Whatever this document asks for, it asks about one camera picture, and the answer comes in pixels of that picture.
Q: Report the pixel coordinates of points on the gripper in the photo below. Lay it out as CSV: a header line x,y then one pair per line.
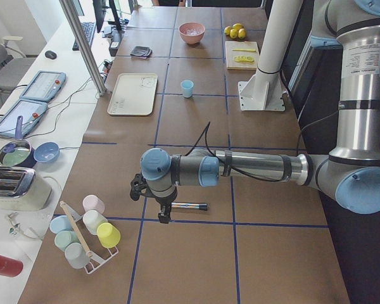
x,y
163,201

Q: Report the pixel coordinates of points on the yellow cup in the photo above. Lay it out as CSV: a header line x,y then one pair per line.
x,y
109,236

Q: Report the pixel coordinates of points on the white cup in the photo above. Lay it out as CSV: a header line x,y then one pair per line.
x,y
92,220

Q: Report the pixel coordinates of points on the pink cup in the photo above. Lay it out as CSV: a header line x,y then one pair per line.
x,y
92,202

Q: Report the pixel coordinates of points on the white cup rack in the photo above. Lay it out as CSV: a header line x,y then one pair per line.
x,y
98,256

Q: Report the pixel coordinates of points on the grey blue cup on rack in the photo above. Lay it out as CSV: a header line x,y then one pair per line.
x,y
76,256

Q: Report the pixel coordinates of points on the green cup on rack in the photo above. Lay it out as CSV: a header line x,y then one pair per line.
x,y
64,238

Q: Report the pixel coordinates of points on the light blue cup on rack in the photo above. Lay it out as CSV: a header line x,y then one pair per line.
x,y
60,223

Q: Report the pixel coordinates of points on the pile of ice cubes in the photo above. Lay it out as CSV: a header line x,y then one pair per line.
x,y
191,31

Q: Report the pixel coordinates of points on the cream bear tray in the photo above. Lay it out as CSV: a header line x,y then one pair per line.
x,y
133,94

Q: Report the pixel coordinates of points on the blue bowl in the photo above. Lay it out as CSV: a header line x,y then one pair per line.
x,y
47,152

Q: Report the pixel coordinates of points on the cream toaster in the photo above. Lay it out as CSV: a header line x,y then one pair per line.
x,y
22,189

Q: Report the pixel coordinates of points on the blue saucepan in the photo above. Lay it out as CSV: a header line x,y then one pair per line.
x,y
18,153

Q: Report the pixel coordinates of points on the folded grey cloth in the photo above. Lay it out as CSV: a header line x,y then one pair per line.
x,y
141,52

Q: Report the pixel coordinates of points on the teach pendant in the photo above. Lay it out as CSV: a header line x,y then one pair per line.
x,y
27,112
44,86

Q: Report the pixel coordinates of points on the lemon slices row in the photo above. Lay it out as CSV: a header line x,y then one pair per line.
x,y
241,59

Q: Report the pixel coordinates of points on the wooden cutting board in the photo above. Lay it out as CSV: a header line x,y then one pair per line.
x,y
241,55

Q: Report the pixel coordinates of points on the red bottle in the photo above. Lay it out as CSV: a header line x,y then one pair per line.
x,y
10,267

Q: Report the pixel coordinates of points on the yellow plastic knife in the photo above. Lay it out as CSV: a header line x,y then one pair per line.
x,y
245,50

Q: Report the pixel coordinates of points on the pink bowl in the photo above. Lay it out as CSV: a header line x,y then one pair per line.
x,y
192,39

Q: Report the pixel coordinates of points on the yellow lemon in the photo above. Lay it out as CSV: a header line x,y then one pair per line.
x,y
227,30
233,34
237,26
241,33

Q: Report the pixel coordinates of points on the computer mouse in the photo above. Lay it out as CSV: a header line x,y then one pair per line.
x,y
50,54

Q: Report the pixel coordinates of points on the black keyboard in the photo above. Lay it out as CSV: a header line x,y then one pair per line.
x,y
88,30

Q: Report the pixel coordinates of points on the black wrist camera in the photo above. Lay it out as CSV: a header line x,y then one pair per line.
x,y
139,187

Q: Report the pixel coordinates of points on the aluminium frame post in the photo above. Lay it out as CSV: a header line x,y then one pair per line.
x,y
74,22

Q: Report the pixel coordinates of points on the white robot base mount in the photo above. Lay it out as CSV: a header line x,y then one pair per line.
x,y
254,94

